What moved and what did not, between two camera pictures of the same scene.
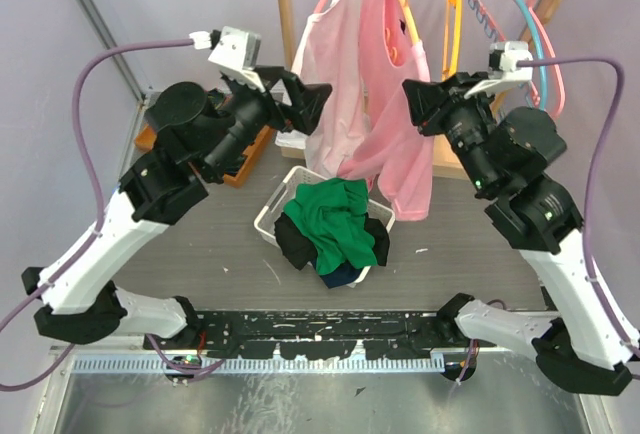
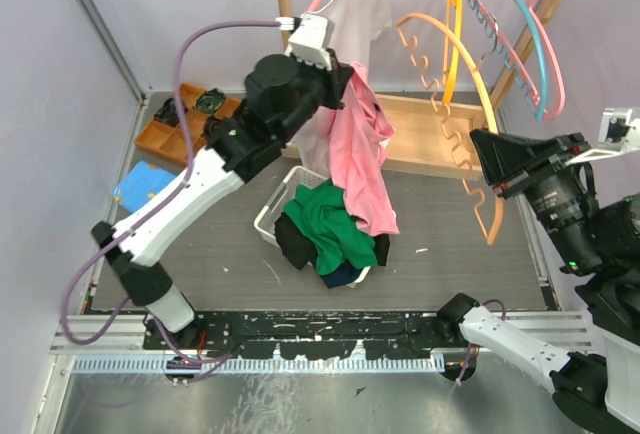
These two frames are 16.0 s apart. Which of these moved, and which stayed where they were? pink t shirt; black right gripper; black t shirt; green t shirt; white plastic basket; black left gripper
Moved: pink t shirt; black left gripper; black right gripper
Stayed: green t shirt; black t shirt; white plastic basket
